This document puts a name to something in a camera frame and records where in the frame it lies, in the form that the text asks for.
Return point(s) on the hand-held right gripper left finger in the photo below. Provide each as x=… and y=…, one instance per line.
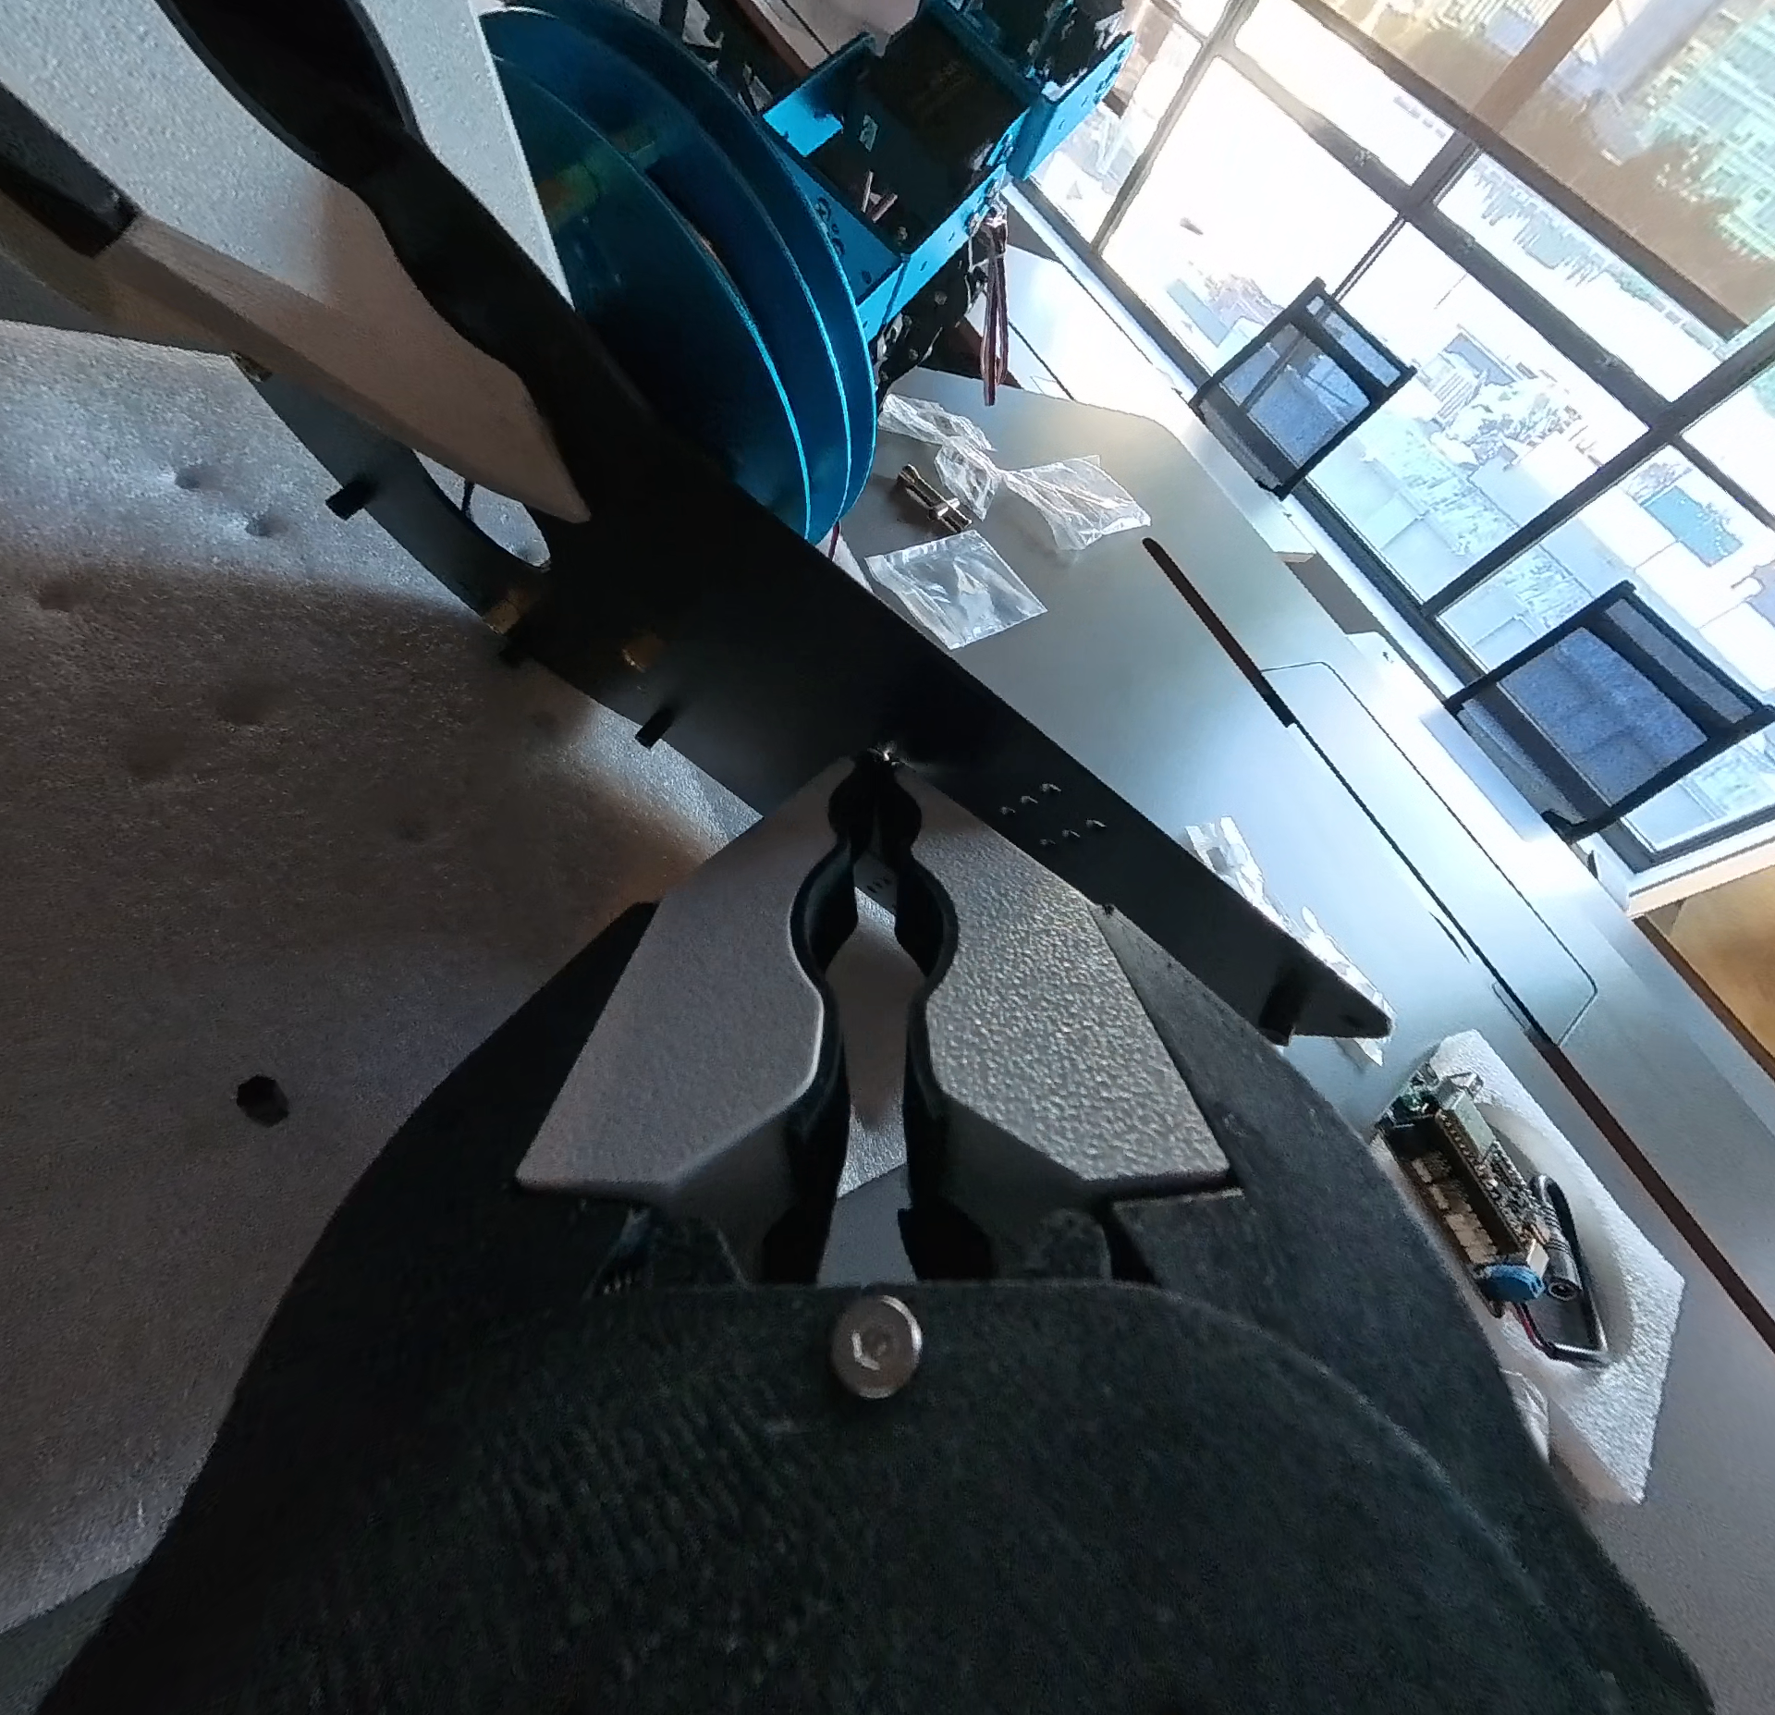
x=651, y=1051

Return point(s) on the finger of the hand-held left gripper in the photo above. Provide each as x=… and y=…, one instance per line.
x=472, y=245

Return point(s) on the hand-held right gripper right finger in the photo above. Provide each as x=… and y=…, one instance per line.
x=1082, y=1051

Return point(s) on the blue toy robot arm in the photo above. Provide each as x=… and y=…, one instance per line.
x=721, y=287

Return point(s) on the black nylon standoff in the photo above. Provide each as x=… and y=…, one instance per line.
x=346, y=500
x=649, y=735
x=261, y=1101

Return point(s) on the black triangular base plate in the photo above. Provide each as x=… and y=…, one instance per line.
x=777, y=663

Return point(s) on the black control circuit board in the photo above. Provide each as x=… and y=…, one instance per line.
x=1470, y=1175

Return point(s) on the dark grey desk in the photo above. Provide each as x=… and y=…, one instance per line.
x=1109, y=718

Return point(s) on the group of small clear bags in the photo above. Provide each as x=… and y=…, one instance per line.
x=1228, y=849

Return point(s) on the white foam sheet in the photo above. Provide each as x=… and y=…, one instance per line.
x=277, y=842

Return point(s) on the crumpled clear plastic bag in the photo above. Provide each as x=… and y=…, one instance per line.
x=1074, y=494
x=928, y=419
x=971, y=474
x=956, y=585

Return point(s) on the small brown metal rod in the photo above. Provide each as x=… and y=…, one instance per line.
x=932, y=494

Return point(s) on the black mesh chair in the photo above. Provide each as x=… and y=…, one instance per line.
x=1609, y=718
x=1304, y=384

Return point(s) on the large glass window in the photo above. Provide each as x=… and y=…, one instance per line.
x=1526, y=356

